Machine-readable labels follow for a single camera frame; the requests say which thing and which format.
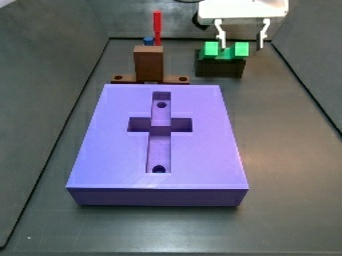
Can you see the green U-shaped block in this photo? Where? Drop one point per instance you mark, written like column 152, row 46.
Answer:
column 236, row 51

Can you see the blue hexagonal peg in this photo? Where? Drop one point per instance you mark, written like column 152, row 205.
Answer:
column 148, row 41

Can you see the purple board with cross slot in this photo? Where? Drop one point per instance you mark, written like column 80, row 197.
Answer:
column 159, row 149

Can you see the red hexagonal peg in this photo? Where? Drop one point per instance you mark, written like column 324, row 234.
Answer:
column 156, row 17

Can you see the dark grey fixture block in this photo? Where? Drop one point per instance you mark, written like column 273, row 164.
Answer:
column 217, row 68

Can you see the brown T-shaped block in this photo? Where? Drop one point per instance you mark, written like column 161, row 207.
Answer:
column 148, row 60

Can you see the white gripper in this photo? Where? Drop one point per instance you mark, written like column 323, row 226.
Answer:
column 240, row 12

